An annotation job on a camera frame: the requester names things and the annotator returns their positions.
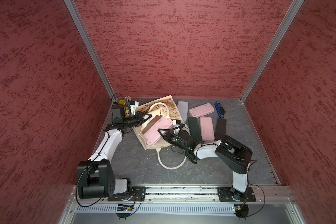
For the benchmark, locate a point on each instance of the blue stapler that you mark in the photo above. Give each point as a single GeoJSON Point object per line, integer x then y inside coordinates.
{"type": "Point", "coordinates": [220, 110]}

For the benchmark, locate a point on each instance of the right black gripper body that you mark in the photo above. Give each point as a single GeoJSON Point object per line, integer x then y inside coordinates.
{"type": "Point", "coordinates": [174, 139]}

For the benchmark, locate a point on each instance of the aluminium front rail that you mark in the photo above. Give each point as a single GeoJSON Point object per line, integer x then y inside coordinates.
{"type": "Point", "coordinates": [269, 194]}

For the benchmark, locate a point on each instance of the green pencil case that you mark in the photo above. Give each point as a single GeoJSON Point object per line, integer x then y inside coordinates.
{"type": "Point", "coordinates": [195, 130]}

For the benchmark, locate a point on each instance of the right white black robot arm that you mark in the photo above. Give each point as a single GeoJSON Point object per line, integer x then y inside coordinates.
{"type": "Point", "coordinates": [234, 154]}

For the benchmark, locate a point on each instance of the light grey pencil case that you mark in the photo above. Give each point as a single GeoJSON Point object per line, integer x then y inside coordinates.
{"type": "Point", "coordinates": [183, 107]}

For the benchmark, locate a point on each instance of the yellow cup with pens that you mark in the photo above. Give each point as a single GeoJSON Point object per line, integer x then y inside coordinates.
{"type": "Point", "coordinates": [127, 106]}

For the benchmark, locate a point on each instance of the cream floral canvas tote bag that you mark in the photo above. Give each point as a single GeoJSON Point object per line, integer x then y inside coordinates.
{"type": "Point", "coordinates": [165, 114]}

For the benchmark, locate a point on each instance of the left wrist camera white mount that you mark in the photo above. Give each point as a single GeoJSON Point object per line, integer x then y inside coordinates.
{"type": "Point", "coordinates": [133, 105]}

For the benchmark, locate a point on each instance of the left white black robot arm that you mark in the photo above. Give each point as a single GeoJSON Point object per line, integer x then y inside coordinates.
{"type": "Point", "coordinates": [95, 177]}

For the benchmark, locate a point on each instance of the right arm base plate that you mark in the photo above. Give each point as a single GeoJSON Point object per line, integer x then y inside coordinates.
{"type": "Point", "coordinates": [229, 194]}

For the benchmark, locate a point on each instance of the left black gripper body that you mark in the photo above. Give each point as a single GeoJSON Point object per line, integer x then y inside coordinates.
{"type": "Point", "coordinates": [135, 120]}

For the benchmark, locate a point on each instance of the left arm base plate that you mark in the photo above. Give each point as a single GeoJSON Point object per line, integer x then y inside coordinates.
{"type": "Point", "coordinates": [137, 193]}

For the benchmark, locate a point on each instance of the dark grey pencil case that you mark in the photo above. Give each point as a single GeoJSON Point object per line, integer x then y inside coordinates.
{"type": "Point", "coordinates": [220, 131]}

